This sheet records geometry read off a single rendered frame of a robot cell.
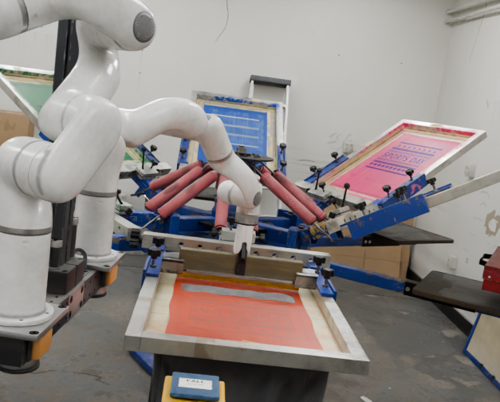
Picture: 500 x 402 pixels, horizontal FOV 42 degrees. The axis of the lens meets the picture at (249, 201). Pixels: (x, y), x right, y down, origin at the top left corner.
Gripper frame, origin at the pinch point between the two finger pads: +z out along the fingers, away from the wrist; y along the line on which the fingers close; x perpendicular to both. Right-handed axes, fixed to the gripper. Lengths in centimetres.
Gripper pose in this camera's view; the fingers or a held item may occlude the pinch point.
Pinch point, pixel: (240, 267)
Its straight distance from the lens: 212.8
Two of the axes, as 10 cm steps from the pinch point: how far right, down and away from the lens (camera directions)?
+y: 0.6, 1.7, -9.8
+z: -1.3, 9.8, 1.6
